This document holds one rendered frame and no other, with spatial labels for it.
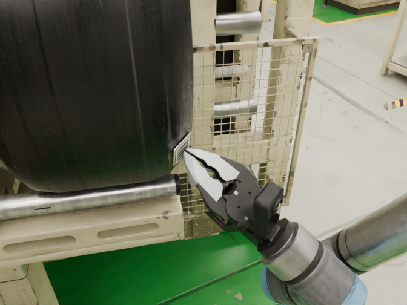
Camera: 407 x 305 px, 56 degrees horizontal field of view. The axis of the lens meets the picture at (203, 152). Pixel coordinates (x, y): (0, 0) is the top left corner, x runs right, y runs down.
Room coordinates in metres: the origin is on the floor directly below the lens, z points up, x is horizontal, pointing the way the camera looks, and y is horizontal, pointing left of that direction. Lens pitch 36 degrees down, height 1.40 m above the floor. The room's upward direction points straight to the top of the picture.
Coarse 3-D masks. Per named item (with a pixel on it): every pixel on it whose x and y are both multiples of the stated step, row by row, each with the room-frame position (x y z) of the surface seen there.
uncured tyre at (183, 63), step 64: (0, 0) 0.41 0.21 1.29; (64, 0) 0.42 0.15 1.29; (128, 0) 0.43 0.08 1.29; (0, 64) 0.39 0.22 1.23; (64, 64) 0.40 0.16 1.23; (128, 64) 0.42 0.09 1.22; (192, 64) 0.47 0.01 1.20; (0, 128) 0.39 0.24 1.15; (64, 128) 0.40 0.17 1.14; (128, 128) 0.41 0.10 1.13
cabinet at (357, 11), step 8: (336, 0) 5.01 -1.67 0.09; (344, 0) 4.89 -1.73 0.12; (352, 0) 4.77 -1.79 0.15; (360, 0) 4.67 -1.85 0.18; (368, 0) 4.72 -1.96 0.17; (376, 0) 4.78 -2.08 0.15; (384, 0) 4.84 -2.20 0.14; (392, 0) 4.92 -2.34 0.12; (400, 0) 4.98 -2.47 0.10; (344, 8) 4.89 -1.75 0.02; (352, 8) 4.77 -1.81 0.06; (360, 8) 4.71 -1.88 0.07; (368, 8) 4.77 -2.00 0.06; (376, 8) 4.83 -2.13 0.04; (384, 8) 4.89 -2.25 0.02; (392, 8) 4.96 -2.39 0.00
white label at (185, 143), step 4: (188, 136) 0.47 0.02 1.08; (184, 140) 0.47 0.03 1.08; (188, 140) 0.48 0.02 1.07; (180, 144) 0.46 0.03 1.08; (184, 144) 0.47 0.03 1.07; (188, 144) 0.49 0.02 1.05; (176, 148) 0.45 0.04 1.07; (180, 148) 0.47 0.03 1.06; (184, 148) 0.48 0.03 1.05; (176, 152) 0.46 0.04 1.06; (180, 152) 0.48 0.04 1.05; (176, 156) 0.47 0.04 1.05; (180, 156) 0.48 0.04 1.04; (176, 160) 0.48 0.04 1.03
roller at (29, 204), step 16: (176, 176) 0.57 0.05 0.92; (32, 192) 0.52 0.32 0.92; (48, 192) 0.52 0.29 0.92; (64, 192) 0.52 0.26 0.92; (80, 192) 0.53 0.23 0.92; (96, 192) 0.53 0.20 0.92; (112, 192) 0.53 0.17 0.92; (128, 192) 0.53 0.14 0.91; (144, 192) 0.54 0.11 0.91; (160, 192) 0.54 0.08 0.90; (176, 192) 0.55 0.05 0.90; (0, 208) 0.49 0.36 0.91; (16, 208) 0.49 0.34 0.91; (32, 208) 0.50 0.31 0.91; (48, 208) 0.50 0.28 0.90; (64, 208) 0.51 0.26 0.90; (80, 208) 0.51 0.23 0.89
